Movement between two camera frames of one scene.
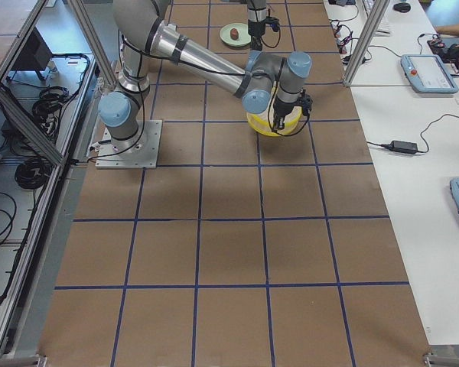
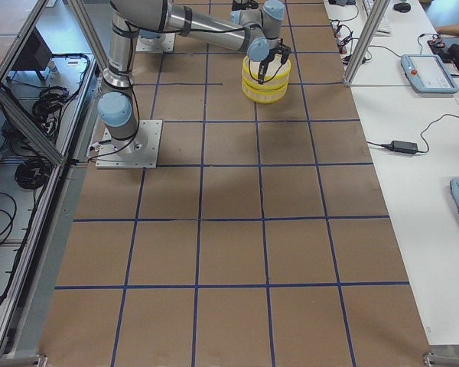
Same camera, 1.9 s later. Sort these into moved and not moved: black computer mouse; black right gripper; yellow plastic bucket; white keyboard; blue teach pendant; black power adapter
Moved: black right gripper; yellow plastic bucket
Not moved: black computer mouse; black power adapter; white keyboard; blue teach pendant
